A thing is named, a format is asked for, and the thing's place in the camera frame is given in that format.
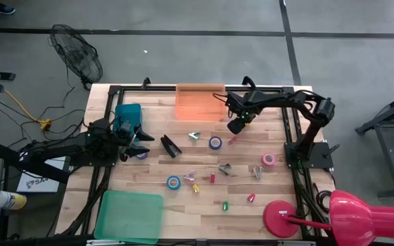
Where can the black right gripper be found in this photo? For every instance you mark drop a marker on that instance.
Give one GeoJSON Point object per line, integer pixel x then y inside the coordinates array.
{"type": "Point", "coordinates": [239, 102]}

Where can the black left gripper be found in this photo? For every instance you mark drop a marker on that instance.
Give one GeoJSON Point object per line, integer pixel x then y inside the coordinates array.
{"type": "Point", "coordinates": [121, 141]}

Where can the purple tape roll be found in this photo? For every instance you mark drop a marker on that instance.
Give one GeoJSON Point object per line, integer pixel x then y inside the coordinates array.
{"type": "Point", "coordinates": [143, 157]}

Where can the dark blue tape roll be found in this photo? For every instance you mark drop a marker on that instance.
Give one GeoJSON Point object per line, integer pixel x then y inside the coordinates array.
{"type": "Point", "coordinates": [210, 143]}

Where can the pink tape roll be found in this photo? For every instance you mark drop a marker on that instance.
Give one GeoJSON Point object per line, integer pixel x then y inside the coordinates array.
{"type": "Point", "coordinates": [264, 159]}

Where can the black staple remover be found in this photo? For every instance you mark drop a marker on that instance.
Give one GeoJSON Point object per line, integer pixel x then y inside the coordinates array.
{"type": "Point", "coordinates": [224, 170]}

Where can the light blue tape roll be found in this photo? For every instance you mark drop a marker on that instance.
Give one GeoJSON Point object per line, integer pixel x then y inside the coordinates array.
{"type": "Point", "coordinates": [168, 183]}

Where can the beige staple remover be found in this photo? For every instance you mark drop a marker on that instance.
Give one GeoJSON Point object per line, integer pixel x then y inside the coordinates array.
{"type": "Point", "coordinates": [258, 173]}

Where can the yellow mini stapler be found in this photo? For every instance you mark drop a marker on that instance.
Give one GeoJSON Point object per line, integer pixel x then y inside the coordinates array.
{"type": "Point", "coordinates": [195, 189]}

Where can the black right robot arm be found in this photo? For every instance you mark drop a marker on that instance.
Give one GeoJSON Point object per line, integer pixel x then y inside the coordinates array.
{"type": "Point", "coordinates": [286, 99]}

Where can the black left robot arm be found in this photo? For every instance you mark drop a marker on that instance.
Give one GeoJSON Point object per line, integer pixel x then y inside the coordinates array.
{"type": "Point", "coordinates": [63, 150]}

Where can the teal staple remover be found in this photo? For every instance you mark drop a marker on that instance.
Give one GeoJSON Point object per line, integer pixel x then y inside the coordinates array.
{"type": "Point", "coordinates": [194, 136]}

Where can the pink staple remover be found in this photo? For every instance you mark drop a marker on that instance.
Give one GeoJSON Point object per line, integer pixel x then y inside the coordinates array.
{"type": "Point", "coordinates": [187, 177]}

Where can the blue plastic bin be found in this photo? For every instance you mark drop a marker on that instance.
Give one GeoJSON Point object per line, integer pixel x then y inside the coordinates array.
{"type": "Point", "coordinates": [128, 112]}

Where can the translucent orange plastic bin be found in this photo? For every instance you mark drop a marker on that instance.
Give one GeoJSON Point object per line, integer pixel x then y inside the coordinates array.
{"type": "Point", "coordinates": [197, 102]}

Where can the green plastic tray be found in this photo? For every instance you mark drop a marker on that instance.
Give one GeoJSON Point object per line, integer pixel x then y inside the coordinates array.
{"type": "Point", "coordinates": [128, 217]}

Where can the white paper sign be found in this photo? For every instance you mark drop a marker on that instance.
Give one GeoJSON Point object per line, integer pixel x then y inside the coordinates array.
{"type": "Point", "coordinates": [39, 182]}

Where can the black floor fan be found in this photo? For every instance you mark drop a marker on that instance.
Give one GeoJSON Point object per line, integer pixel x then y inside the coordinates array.
{"type": "Point", "coordinates": [77, 54]}

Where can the white and yellow bottle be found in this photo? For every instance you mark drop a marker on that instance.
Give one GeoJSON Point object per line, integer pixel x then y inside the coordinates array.
{"type": "Point", "coordinates": [12, 201]}

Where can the red desk lamp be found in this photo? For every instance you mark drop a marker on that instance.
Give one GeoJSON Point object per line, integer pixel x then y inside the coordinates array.
{"type": "Point", "coordinates": [354, 218]}

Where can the black metal side table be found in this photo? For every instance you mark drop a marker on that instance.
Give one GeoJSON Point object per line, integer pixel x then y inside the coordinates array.
{"type": "Point", "coordinates": [388, 143]}

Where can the person's shoe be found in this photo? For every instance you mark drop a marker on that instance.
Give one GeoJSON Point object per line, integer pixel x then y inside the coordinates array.
{"type": "Point", "coordinates": [0, 8]}

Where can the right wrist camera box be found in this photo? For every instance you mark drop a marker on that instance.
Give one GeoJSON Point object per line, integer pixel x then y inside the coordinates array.
{"type": "Point", "coordinates": [246, 115]}

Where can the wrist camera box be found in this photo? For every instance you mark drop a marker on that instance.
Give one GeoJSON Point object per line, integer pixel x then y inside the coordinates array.
{"type": "Point", "coordinates": [125, 128]}
{"type": "Point", "coordinates": [246, 115]}

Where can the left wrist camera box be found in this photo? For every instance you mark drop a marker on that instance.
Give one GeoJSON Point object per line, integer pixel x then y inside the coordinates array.
{"type": "Point", "coordinates": [125, 128]}

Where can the black metal table frame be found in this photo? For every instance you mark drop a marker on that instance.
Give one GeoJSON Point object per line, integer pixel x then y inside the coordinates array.
{"type": "Point", "coordinates": [156, 89]}

